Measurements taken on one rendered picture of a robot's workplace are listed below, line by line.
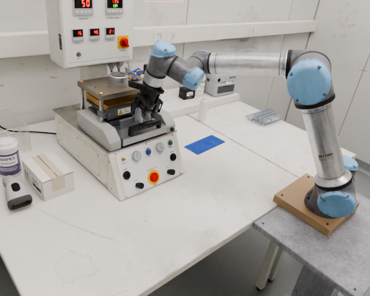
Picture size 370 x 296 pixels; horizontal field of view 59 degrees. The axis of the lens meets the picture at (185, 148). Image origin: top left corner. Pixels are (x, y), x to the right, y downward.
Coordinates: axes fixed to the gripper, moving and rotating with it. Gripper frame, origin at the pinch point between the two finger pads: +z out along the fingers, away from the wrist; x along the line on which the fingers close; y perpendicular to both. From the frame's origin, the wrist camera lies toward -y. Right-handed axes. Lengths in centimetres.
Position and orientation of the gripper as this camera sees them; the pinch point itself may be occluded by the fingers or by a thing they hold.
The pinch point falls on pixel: (136, 118)
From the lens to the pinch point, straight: 134.1
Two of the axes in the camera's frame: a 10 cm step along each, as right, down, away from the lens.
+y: 6.1, 7.0, -3.9
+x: 7.2, -2.8, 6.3
